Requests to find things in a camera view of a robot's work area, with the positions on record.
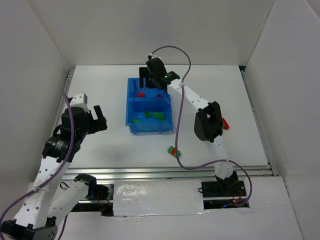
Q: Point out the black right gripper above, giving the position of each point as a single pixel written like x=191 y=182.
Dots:
x=145 y=78

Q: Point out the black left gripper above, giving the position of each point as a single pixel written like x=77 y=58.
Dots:
x=94 y=122

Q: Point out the green curved brick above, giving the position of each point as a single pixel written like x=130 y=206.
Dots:
x=135 y=120

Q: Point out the green sloped 2x2 brick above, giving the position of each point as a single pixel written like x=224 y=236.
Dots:
x=147 y=114

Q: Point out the green 2x4 plate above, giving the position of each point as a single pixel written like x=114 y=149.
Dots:
x=158 y=115

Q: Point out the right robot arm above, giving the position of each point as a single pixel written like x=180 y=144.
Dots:
x=208 y=122

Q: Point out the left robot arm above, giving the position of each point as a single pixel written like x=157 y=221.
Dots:
x=40 y=215

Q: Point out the blue far bin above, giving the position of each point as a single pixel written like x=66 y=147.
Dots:
x=133 y=89

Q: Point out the blue bin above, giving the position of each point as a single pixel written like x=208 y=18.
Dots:
x=135 y=109
x=133 y=89

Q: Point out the blue near bin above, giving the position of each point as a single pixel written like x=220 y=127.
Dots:
x=135 y=109

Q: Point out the green red green brick stack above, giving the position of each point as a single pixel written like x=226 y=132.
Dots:
x=173 y=152

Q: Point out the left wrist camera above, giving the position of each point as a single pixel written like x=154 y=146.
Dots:
x=80 y=100

